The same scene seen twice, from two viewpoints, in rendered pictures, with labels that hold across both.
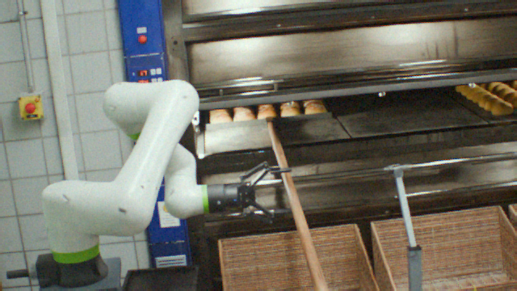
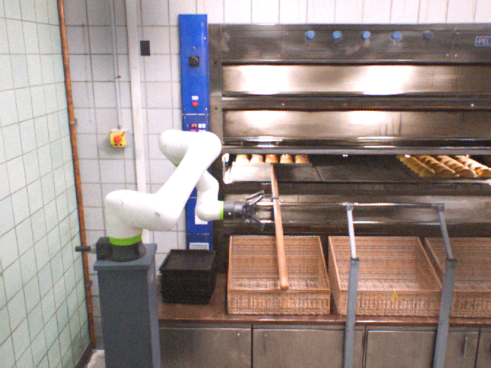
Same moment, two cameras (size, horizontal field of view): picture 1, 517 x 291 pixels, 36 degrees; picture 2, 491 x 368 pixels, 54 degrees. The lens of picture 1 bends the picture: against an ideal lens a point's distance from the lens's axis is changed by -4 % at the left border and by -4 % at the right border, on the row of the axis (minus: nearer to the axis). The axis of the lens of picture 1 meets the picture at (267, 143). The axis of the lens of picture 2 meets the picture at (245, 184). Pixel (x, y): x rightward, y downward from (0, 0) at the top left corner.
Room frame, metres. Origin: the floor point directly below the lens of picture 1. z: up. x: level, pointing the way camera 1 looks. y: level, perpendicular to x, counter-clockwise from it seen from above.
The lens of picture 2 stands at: (0.23, -0.07, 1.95)
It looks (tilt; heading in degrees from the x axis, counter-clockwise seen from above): 15 degrees down; 4
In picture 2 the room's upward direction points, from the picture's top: straight up
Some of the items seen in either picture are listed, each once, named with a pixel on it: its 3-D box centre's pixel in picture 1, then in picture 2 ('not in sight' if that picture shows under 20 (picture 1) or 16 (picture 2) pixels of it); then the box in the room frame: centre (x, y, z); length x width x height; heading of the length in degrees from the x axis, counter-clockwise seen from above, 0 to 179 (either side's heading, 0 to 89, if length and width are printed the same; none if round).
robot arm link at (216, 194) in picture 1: (217, 197); (229, 209); (2.48, 0.17, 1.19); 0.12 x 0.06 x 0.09; 3
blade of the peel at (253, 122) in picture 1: (266, 111); (272, 158); (3.67, -0.01, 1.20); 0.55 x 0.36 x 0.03; 92
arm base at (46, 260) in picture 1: (56, 267); (111, 247); (1.89, 0.56, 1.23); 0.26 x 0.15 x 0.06; 97
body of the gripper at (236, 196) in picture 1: (241, 196); (244, 210); (2.48, 0.10, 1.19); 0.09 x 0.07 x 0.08; 93
